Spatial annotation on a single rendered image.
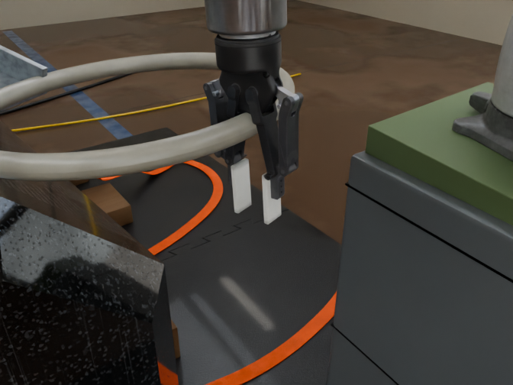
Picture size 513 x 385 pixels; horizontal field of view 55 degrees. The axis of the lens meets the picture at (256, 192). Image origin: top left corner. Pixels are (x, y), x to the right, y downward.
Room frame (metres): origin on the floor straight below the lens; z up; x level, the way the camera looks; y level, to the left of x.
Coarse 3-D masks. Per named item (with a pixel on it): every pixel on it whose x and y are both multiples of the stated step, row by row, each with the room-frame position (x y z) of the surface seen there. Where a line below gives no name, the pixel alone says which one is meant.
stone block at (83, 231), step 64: (0, 128) 1.18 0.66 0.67; (0, 192) 0.61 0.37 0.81; (64, 192) 0.86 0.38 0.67; (0, 256) 0.53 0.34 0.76; (64, 256) 0.60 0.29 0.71; (128, 256) 0.69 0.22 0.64; (0, 320) 0.49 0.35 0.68; (64, 320) 0.54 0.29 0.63; (128, 320) 0.60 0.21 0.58; (0, 384) 0.48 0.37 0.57; (64, 384) 0.53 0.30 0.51; (128, 384) 0.59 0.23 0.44
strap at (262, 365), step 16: (192, 160) 2.31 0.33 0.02; (112, 176) 1.95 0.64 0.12; (208, 208) 1.84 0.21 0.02; (192, 224) 1.72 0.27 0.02; (176, 240) 1.60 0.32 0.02; (320, 320) 1.17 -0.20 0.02; (304, 336) 1.10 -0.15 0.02; (272, 352) 1.03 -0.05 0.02; (288, 352) 1.03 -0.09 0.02; (256, 368) 0.98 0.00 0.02; (208, 384) 0.92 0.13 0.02; (224, 384) 0.92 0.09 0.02; (240, 384) 0.92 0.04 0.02
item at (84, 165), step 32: (96, 64) 0.90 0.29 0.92; (128, 64) 0.91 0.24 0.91; (160, 64) 0.92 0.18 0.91; (192, 64) 0.90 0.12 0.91; (0, 96) 0.75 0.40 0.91; (32, 96) 0.81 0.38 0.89; (224, 128) 0.52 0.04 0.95; (256, 128) 0.55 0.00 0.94; (0, 160) 0.48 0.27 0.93; (32, 160) 0.47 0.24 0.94; (64, 160) 0.46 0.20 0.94; (96, 160) 0.46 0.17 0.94; (128, 160) 0.46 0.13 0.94; (160, 160) 0.47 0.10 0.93
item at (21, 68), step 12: (0, 48) 0.87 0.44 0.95; (0, 60) 0.87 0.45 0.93; (12, 60) 0.86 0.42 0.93; (24, 60) 0.85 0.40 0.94; (0, 72) 0.87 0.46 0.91; (12, 72) 0.86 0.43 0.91; (24, 72) 0.85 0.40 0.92; (36, 72) 0.84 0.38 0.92; (0, 84) 0.83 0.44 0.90; (36, 96) 0.82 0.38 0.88
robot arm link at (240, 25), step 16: (208, 0) 0.55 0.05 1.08; (224, 0) 0.53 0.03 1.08; (240, 0) 0.53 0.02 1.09; (256, 0) 0.53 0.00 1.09; (272, 0) 0.54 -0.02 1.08; (208, 16) 0.55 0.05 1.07; (224, 16) 0.53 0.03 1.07; (240, 16) 0.53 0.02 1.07; (256, 16) 0.53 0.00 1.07; (272, 16) 0.53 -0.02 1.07; (224, 32) 0.53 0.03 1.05; (240, 32) 0.53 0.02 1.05; (256, 32) 0.53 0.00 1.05; (272, 32) 0.55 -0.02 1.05
